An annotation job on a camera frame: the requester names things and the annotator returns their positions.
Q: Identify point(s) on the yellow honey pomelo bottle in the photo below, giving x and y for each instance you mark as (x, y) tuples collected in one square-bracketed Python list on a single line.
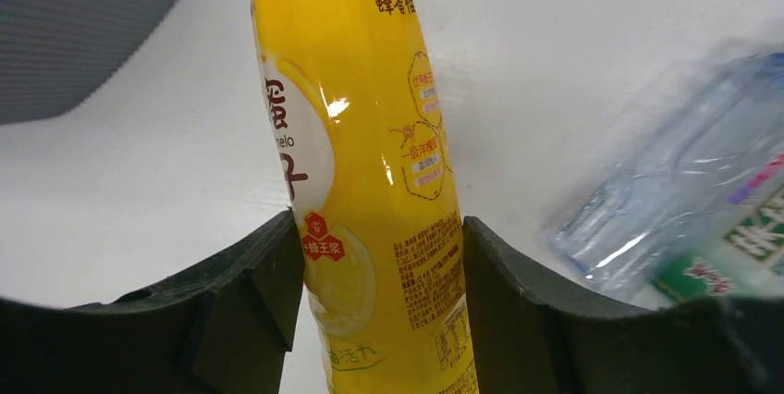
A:
[(351, 97)]

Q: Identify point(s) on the clear blue cap bottle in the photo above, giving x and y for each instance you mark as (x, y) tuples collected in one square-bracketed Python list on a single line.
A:
[(698, 211)]

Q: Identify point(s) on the grey ribbed waste bin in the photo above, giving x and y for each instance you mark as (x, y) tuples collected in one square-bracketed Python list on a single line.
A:
[(56, 53)]

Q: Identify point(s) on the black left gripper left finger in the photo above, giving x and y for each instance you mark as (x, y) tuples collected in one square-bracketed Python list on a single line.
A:
[(223, 325)]

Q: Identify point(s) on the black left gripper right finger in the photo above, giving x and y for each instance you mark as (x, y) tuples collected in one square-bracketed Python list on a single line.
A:
[(535, 331)]

